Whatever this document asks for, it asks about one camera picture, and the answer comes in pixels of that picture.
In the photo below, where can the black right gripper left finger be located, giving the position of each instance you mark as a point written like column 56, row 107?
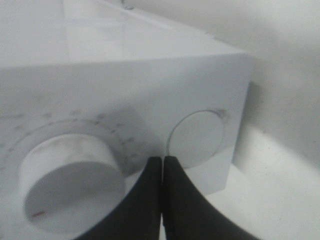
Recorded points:
column 138, row 216

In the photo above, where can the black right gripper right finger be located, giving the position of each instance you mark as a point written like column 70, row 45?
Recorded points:
column 187, row 215

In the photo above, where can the round white door button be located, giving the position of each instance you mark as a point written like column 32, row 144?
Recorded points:
column 196, row 138

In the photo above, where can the lower white timer knob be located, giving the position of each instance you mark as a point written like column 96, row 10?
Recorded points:
column 70, row 182

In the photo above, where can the white microwave oven body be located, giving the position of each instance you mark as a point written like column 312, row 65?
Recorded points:
column 117, row 73

